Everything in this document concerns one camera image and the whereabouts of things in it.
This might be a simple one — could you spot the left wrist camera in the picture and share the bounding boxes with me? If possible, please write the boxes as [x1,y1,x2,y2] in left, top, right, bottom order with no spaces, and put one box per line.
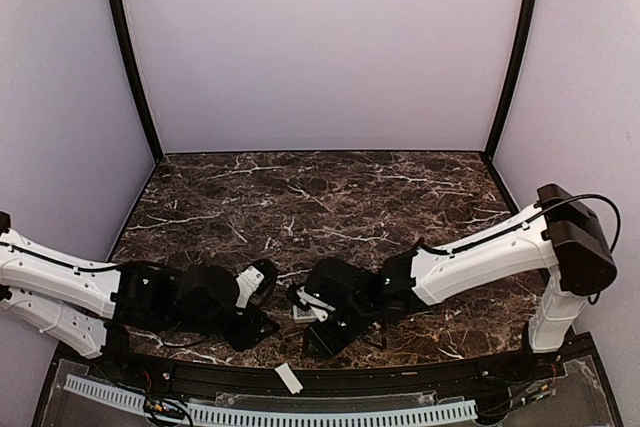
[235,259,278,310]

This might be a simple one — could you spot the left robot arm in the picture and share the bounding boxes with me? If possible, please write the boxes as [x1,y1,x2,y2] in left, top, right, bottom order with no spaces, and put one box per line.
[1,213,279,383]

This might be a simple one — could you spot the white battery cover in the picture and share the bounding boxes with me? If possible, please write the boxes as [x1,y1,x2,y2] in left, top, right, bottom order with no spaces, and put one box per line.
[275,363,303,395]

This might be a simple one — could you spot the white remote control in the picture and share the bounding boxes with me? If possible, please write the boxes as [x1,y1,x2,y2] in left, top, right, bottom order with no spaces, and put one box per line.
[292,305,317,324]

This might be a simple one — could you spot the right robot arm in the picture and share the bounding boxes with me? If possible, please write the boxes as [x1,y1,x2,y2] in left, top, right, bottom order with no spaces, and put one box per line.
[287,184,619,381]

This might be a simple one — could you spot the black frame post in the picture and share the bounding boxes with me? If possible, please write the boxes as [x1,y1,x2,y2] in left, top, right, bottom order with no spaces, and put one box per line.
[108,0,164,164]
[483,0,536,164]

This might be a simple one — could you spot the right black frame post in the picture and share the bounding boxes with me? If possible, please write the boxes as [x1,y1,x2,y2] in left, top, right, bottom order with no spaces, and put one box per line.
[483,0,536,164]

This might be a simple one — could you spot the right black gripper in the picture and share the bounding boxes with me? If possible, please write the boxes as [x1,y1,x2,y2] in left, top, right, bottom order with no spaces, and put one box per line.
[301,299,375,360]

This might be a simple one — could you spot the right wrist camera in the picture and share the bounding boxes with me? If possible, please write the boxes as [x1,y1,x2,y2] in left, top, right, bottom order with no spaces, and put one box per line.
[286,284,335,322]

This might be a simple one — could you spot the left black frame post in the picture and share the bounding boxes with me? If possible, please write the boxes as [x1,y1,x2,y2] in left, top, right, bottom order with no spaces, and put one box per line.
[108,0,164,164]

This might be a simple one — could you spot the white slotted cable duct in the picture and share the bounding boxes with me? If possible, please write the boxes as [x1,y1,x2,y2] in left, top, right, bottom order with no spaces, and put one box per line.
[64,375,477,426]

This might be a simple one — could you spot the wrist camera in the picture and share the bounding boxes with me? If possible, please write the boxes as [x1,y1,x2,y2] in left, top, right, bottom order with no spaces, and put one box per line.
[286,284,335,322]
[235,259,278,310]

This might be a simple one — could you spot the black front rail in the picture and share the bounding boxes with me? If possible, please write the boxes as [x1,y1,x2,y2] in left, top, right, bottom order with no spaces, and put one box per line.
[43,333,602,399]

